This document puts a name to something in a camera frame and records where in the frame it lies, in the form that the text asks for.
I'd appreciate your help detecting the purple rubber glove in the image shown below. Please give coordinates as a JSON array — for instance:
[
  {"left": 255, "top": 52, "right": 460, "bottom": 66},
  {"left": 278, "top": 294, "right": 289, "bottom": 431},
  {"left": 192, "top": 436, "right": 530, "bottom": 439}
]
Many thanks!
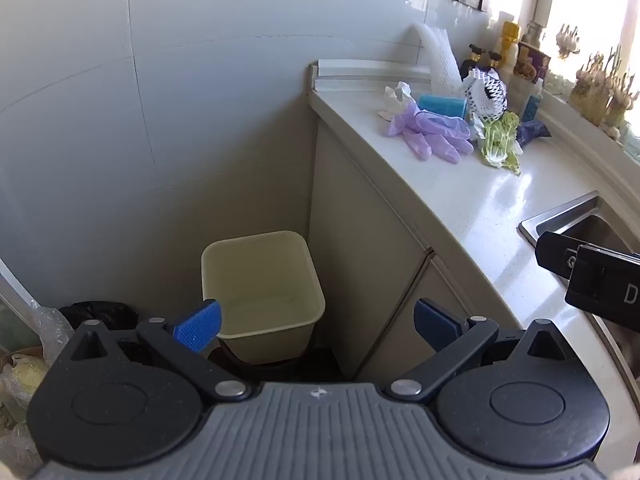
[
  {"left": 415, "top": 110, "right": 475, "bottom": 163},
  {"left": 385, "top": 101, "right": 432, "bottom": 162}
]

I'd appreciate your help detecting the black plastic bag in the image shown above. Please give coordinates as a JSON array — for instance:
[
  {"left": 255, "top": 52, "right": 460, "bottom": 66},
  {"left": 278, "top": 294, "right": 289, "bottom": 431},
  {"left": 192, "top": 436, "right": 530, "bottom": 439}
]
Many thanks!
[{"left": 59, "top": 301, "right": 140, "bottom": 332}]

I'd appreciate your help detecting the crumpled white tissue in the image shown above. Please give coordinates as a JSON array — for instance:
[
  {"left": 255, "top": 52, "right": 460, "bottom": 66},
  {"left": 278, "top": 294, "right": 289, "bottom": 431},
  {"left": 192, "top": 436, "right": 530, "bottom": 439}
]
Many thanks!
[{"left": 378, "top": 81, "right": 416, "bottom": 122}]

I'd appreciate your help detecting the white foam net sleeve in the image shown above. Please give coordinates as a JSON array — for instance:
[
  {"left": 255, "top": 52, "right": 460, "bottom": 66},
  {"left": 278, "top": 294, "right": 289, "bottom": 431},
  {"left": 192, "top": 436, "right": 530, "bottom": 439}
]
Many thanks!
[{"left": 407, "top": 23, "right": 463, "bottom": 93}]

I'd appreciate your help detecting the black and white foam net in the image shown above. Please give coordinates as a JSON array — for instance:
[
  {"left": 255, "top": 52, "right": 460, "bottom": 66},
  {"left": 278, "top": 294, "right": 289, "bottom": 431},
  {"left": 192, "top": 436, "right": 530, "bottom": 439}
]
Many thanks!
[{"left": 461, "top": 67, "right": 508, "bottom": 121}]

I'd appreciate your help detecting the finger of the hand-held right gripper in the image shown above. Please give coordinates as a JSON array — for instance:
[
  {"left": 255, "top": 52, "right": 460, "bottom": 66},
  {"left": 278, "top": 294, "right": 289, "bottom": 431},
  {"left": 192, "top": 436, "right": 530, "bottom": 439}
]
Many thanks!
[{"left": 536, "top": 231, "right": 640, "bottom": 281}]

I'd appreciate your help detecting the sprouting garlic in container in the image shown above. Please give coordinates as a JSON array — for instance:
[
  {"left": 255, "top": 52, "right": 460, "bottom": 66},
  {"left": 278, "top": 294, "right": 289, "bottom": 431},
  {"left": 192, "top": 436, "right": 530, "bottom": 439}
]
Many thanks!
[{"left": 570, "top": 45, "right": 640, "bottom": 131}]

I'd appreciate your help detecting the napa cabbage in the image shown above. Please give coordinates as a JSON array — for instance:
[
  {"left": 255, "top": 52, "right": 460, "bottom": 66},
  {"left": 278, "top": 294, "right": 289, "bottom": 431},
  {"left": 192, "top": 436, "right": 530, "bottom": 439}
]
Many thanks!
[{"left": 470, "top": 111, "right": 523, "bottom": 176}]

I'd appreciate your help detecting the white bottle with yellow cap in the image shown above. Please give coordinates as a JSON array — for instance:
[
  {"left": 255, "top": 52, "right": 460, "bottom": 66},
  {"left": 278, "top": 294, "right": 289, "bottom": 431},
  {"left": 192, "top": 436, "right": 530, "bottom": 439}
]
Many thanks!
[{"left": 497, "top": 21, "right": 521, "bottom": 81}]

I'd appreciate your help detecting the blue plastic cup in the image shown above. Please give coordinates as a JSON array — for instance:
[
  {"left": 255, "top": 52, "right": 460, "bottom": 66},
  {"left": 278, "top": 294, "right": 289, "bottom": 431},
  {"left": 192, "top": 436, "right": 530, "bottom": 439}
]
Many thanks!
[{"left": 418, "top": 93, "right": 468, "bottom": 120}]

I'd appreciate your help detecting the purple instant noodle cup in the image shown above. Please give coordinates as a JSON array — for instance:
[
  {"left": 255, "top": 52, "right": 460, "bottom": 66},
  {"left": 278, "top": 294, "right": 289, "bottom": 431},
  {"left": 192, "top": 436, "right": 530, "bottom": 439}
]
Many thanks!
[{"left": 514, "top": 41, "right": 552, "bottom": 81}]

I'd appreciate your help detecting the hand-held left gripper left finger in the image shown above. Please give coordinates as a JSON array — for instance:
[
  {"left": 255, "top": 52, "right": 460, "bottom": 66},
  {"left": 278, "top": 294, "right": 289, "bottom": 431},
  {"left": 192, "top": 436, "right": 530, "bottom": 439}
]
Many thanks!
[{"left": 67, "top": 299, "right": 252, "bottom": 403}]

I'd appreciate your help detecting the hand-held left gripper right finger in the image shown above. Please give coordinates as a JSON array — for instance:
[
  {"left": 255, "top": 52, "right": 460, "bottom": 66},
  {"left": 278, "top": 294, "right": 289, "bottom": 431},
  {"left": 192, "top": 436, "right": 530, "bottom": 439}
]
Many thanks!
[{"left": 385, "top": 298, "right": 573, "bottom": 403}]

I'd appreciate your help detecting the cream plastic bin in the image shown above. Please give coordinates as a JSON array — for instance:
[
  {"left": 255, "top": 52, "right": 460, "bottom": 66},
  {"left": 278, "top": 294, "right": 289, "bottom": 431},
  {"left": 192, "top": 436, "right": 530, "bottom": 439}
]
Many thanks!
[{"left": 201, "top": 230, "right": 327, "bottom": 366}]

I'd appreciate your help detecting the beige cabinet door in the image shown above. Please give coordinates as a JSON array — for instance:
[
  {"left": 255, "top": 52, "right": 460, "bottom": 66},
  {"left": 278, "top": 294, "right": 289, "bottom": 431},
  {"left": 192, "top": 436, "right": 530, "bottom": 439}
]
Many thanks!
[
  {"left": 309, "top": 122, "right": 433, "bottom": 378},
  {"left": 350, "top": 255, "right": 523, "bottom": 381}
]

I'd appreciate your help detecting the dark blue wrapper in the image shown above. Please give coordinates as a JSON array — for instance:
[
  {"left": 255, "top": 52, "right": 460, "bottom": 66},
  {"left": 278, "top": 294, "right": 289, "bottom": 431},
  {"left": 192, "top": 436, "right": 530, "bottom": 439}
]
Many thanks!
[{"left": 516, "top": 121, "right": 552, "bottom": 148}]

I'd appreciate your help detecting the clear bottle with blue label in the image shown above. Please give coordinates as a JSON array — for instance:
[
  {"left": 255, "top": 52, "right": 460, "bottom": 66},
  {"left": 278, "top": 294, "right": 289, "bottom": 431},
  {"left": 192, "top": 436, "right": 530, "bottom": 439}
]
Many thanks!
[{"left": 521, "top": 79, "right": 545, "bottom": 123}]

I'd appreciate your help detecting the white trim strip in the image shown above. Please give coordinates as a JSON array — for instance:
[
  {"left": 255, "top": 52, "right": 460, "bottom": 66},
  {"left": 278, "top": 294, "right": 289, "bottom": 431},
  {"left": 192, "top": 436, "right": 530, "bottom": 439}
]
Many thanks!
[
  {"left": 316, "top": 59, "right": 431, "bottom": 79},
  {"left": 312, "top": 77, "right": 433, "bottom": 94}
]

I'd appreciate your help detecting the clear plastic bag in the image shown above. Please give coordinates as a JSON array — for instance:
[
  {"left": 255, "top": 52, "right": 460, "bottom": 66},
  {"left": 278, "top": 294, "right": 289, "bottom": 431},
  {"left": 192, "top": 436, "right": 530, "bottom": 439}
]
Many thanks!
[{"left": 0, "top": 297, "right": 71, "bottom": 463}]

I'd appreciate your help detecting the steel sink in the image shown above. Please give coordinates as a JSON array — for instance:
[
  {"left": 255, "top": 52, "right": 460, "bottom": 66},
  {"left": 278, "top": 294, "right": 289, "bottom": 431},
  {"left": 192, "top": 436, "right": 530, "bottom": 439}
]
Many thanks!
[{"left": 518, "top": 191, "right": 640, "bottom": 271}]

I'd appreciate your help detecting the hanging garlic bunch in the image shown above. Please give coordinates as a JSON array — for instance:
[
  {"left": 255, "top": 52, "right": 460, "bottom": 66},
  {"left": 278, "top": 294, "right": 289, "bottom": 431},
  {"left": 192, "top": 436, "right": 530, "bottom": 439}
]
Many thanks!
[{"left": 556, "top": 24, "right": 581, "bottom": 60}]

